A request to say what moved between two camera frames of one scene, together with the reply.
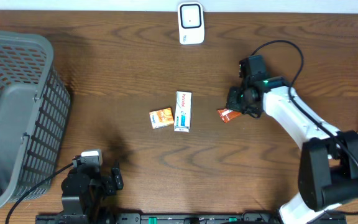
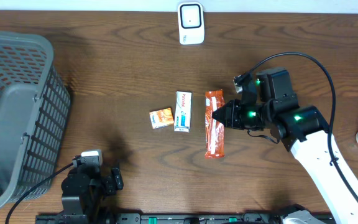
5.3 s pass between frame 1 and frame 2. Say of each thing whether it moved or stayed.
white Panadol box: stayed
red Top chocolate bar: moved
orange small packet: stayed
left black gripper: stayed
